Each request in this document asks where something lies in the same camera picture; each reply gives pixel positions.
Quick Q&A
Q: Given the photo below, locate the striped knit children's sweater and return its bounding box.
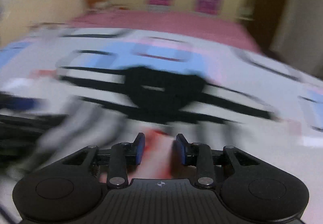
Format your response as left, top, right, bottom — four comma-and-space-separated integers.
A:
1, 67, 299, 180

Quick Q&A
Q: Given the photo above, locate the cream arched headboard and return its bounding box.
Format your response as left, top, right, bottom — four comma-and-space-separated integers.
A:
1, 0, 85, 46

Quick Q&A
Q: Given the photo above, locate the pink bed sheet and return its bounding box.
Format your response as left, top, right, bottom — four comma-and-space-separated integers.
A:
68, 9, 263, 53

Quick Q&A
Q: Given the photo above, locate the orange white patterned pillow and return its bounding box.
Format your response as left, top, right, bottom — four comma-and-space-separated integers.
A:
84, 0, 111, 10

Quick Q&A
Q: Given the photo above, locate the dark brown wooden door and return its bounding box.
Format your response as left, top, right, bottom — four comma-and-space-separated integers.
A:
247, 0, 287, 53

